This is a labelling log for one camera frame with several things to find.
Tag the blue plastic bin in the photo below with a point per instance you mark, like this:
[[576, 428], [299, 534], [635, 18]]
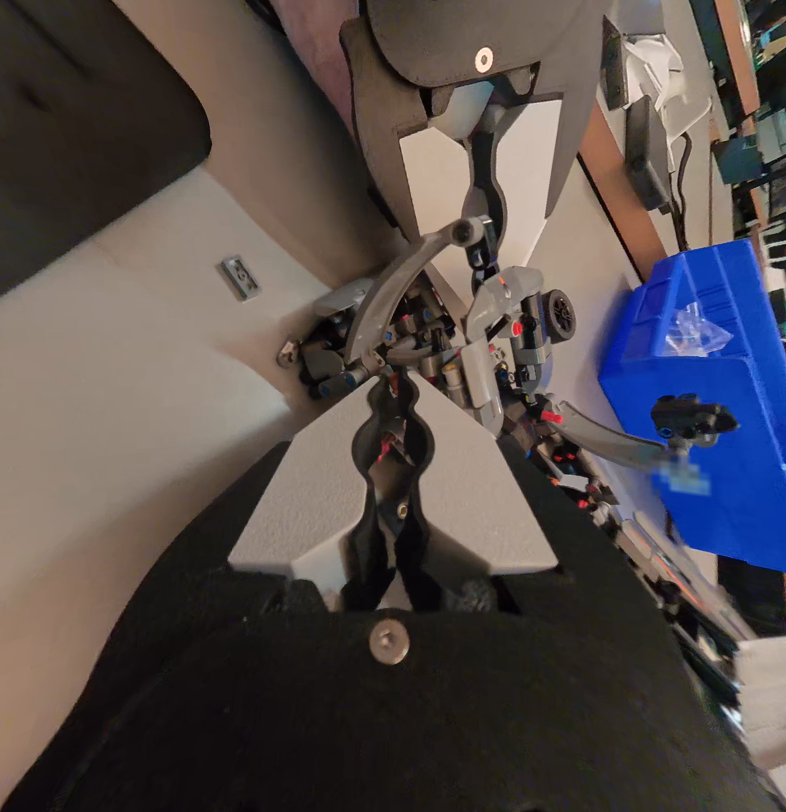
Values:
[[735, 412]]

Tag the black lego tire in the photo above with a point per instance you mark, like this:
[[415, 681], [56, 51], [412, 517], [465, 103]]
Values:
[[557, 317]]

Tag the clear plastic parts bag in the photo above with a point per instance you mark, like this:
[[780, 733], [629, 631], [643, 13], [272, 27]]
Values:
[[694, 333]]

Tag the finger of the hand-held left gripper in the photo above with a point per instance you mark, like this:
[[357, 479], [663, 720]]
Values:
[[532, 158], [431, 177]]

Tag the white plastic part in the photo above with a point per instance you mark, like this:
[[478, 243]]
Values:
[[672, 95]]

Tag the grey lego car model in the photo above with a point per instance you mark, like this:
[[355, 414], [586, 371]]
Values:
[[481, 380]]

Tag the person's left hand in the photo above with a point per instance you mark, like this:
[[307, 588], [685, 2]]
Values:
[[316, 51]]

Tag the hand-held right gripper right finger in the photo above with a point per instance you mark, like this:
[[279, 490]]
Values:
[[488, 507]]

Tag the black power adapter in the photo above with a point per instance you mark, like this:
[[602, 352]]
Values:
[[646, 158]]

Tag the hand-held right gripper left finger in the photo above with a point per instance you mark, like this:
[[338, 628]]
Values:
[[297, 507]]

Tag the grey lego piece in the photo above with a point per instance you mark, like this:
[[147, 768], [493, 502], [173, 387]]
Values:
[[240, 279]]

